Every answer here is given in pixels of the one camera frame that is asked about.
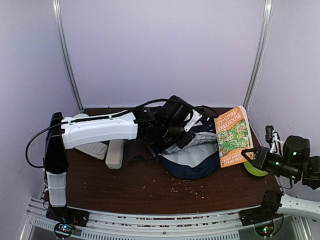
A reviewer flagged beige glasses case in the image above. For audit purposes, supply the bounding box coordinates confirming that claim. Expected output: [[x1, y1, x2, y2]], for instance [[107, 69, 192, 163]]
[[105, 139, 125, 170]]

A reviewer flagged front aluminium rail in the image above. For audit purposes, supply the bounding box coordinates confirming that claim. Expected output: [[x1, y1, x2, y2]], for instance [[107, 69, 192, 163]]
[[18, 198, 312, 240]]

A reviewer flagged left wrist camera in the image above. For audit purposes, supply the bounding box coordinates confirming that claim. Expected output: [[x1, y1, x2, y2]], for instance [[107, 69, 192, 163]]
[[183, 109, 203, 132]]

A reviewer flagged navy blue backpack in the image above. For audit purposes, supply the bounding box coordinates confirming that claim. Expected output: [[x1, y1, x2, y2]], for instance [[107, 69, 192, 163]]
[[149, 110, 220, 180]]

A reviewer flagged aluminium frame post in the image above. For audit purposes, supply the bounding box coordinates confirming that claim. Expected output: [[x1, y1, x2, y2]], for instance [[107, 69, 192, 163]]
[[52, 0, 85, 113], [243, 0, 274, 111]]

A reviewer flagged orange treehouse book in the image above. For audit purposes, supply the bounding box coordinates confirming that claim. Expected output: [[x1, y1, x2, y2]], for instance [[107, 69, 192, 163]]
[[214, 105, 254, 168]]

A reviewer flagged right aluminium frame post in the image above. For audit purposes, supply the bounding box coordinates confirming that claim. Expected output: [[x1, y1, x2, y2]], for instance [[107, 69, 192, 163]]
[[243, 0, 274, 111]]

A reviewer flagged left aluminium frame post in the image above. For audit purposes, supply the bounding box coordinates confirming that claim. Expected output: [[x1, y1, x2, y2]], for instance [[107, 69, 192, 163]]
[[52, 0, 85, 113]]

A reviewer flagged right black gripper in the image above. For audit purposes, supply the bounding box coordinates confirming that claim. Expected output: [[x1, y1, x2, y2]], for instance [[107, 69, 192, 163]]
[[242, 146, 300, 181]]

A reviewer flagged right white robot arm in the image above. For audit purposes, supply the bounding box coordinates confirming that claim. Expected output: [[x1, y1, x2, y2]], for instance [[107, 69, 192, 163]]
[[239, 135, 320, 226]]

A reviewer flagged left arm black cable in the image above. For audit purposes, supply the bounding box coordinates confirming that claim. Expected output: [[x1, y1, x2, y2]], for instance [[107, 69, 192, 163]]
[[24, 94, 220, 169]]

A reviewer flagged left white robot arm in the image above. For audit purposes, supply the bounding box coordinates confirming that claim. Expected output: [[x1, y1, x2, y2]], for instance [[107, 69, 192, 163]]
[[43, 95, 203, 224]]

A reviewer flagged green plate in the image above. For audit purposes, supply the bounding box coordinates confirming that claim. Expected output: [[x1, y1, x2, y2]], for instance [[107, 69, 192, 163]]
[[243, 161, 269, 177]]

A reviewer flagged beige ribbed pencil case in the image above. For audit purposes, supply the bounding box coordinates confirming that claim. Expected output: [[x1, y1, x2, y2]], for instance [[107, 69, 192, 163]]
[[74, 142, 108, 160]]

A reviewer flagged white patterned bowl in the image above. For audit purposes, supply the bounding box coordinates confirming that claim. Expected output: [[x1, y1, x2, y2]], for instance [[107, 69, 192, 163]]
[[73, 113, 89, 119]]

